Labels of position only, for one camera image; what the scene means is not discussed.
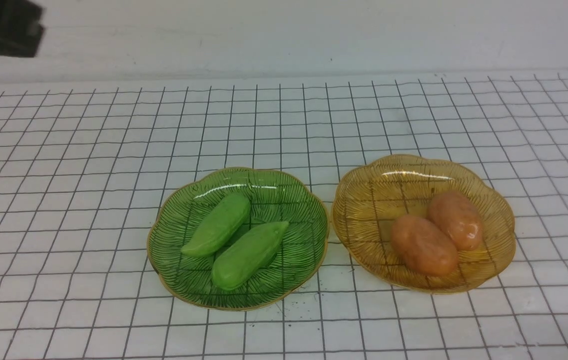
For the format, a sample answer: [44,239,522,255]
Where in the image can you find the green cucumber vegetable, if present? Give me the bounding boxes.
[211,221,290,291]
[181,193,250,258]

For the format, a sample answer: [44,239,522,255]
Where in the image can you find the orange potato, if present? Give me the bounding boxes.
[427,190,484,251]
[390,214,458,277]

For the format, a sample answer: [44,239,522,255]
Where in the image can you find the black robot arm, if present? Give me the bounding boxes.
[0,0,45,59]

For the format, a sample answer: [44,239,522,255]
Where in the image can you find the amber glass plate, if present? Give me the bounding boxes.
[331,154,516,294]

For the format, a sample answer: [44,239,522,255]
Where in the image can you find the green glass plate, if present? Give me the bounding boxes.
[146,167,330,311]

